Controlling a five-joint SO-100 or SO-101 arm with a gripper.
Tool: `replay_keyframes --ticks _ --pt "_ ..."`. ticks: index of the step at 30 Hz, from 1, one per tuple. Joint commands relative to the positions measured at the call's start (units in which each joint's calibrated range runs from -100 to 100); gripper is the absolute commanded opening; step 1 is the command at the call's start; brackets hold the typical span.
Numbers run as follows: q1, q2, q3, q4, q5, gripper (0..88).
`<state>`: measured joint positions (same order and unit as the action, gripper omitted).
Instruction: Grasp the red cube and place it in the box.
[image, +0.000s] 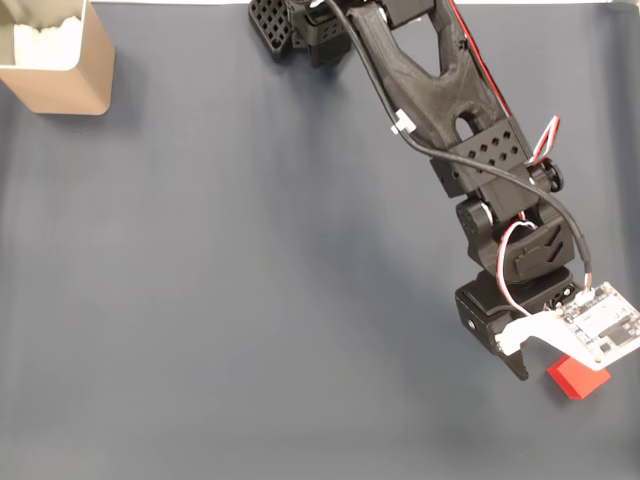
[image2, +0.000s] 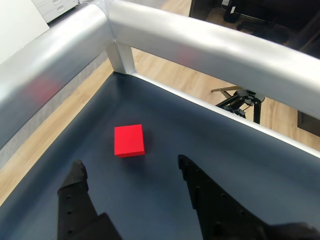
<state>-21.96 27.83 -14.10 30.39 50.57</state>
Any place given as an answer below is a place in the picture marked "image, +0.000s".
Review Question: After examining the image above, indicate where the white red servo wire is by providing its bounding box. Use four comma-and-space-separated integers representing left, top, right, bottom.
497, 219, 539, 319
446, 0, 562, 167

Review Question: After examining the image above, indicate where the red cube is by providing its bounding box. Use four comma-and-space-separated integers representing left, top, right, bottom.
546, 354, 613, 401

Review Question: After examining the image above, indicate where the black camera cable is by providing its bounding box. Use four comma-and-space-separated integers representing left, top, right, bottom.
322, 0, 596, 294

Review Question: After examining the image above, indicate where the white crumpled tissue paper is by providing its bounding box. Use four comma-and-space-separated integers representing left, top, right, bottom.
13, 13, 84, 71

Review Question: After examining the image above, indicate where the beige square box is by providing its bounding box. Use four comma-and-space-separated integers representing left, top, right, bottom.
0, 0, 116, 116

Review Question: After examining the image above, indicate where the white cable connector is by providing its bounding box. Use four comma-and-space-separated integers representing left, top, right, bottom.
389, 110, 416, 136

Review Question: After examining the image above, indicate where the dark blue-grey mat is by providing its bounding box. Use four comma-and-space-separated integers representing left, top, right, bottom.
0, 2, 640, 480

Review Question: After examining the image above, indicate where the white camera circuit board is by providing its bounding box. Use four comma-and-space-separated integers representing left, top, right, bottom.
494, 281, 640, 374

